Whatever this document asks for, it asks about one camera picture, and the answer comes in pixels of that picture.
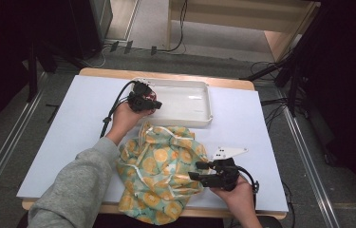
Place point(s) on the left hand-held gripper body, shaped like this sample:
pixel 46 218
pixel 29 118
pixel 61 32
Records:
pixel 137 101

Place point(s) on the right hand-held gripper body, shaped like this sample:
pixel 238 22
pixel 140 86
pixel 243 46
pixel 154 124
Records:
pixel 226 174

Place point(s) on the white plastic tray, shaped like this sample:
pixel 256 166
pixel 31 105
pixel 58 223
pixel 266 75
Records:
pixel 185 101

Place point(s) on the orange slice print cloth bag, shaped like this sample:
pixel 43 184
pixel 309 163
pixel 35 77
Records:
pixel 163 171

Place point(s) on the person's left hand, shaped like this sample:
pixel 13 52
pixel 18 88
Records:
pixel 125 122

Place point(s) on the person's right hand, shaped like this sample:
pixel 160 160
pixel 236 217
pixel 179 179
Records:
pixel 243 196

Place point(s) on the person's dark pants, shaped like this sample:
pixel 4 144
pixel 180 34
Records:
pixel 166 224

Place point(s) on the white board sheet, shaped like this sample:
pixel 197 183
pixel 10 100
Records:
pixel 80 104

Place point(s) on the thin black rod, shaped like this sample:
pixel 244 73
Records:
pixel 53 112

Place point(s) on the black cabinet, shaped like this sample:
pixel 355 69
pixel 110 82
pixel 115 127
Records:
pixel 90 25

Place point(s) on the black metal stand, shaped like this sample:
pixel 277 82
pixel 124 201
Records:
pixel 33 72
pixel 292 79

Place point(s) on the light wooden furniture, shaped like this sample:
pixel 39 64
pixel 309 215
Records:
pixel 245 15

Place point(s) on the metal floor rail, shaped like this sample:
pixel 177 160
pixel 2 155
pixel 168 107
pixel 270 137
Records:
pixel 11 139
pixel 308 164

